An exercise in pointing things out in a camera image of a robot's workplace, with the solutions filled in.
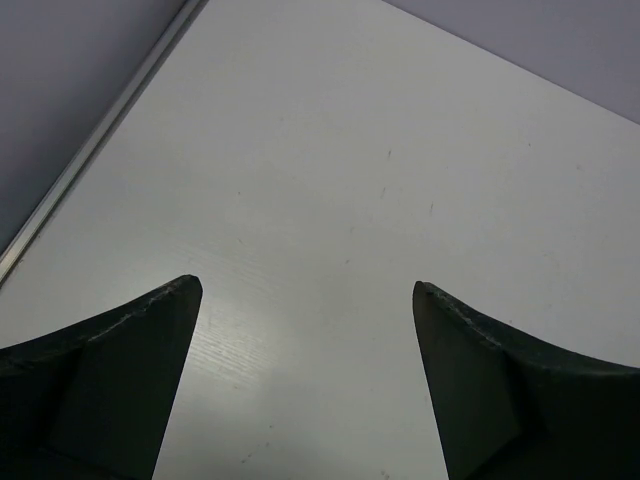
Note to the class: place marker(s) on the aluminium table edge rail left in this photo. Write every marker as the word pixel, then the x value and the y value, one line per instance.
pixel 31 229

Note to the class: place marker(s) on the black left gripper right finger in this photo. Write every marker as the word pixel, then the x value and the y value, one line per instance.
pixel 511 406

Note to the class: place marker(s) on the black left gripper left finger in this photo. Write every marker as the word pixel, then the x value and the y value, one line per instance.
pixel 93 400

